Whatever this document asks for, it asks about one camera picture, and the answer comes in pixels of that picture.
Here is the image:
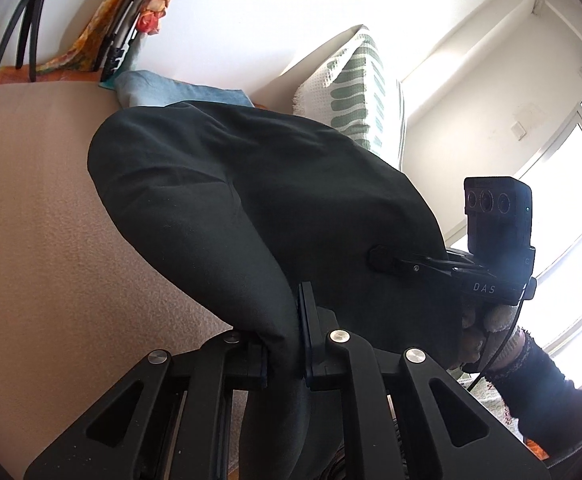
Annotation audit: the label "person's right hand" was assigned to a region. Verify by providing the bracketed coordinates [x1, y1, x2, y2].
[458, 304, 521, 375]

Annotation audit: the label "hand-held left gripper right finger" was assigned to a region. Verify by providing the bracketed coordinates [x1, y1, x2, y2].
[297, 282, 552, 480]

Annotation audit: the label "black folded stand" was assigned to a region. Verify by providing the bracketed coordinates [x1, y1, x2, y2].
[93, 0, 144, 82]

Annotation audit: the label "white green patterned pillow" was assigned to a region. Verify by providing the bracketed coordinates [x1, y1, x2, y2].
[292, 25, 407, 171]

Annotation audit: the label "orange floral cloth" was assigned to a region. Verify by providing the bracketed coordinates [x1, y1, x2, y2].
[36, 0, 188, 74]

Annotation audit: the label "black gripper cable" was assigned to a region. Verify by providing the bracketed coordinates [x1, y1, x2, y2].
[464, 285, 528, 392]

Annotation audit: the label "black pants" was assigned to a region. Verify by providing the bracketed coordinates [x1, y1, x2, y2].
[87, 101, 464, 480]

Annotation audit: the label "black tripod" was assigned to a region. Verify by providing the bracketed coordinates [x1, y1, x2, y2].
[0, 0, 56, 101]

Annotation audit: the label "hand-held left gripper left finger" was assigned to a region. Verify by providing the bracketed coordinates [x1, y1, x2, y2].
[23, 329, 272, 480]

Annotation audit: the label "person's right forearm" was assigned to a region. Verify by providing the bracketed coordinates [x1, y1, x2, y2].
[486, 327, 582, 457]

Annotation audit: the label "beige bed blanket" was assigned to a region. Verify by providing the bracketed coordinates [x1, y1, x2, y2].
[0, 80, 297, 480]

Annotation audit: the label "white framed window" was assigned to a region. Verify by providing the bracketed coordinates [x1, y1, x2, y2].
[441, 55, 582, 361]

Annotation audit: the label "light blue cloth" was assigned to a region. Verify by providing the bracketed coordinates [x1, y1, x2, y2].
[98, 70, 255, 110]

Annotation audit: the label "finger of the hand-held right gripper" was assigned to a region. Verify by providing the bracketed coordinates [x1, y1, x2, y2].
[368, 245, 456, 277]

